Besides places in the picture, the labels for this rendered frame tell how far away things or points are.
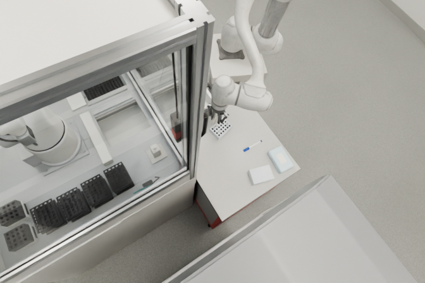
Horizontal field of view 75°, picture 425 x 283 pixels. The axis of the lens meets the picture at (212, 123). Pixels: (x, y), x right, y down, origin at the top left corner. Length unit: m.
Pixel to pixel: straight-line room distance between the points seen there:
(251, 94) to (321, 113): 1.77
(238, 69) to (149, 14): 1.42
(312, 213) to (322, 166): 2.09
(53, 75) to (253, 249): 0.46
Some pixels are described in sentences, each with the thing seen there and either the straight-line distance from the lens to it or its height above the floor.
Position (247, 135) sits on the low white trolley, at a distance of 1.77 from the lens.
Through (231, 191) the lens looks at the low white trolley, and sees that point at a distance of 1.64.
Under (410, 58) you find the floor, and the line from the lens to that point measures 4.01.
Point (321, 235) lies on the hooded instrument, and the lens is 0.66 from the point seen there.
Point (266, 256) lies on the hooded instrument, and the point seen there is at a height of 1.78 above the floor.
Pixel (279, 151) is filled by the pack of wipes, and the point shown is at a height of 0.80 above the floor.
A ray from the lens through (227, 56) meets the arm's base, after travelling 1.96.
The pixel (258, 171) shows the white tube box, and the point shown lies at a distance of 1.64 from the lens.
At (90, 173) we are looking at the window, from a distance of 0.82.
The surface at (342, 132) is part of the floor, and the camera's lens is 2.98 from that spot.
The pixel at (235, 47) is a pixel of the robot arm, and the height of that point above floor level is 0.96.
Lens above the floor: 2.34
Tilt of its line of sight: 64 degrees down
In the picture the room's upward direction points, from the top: 11 degrees clockwise
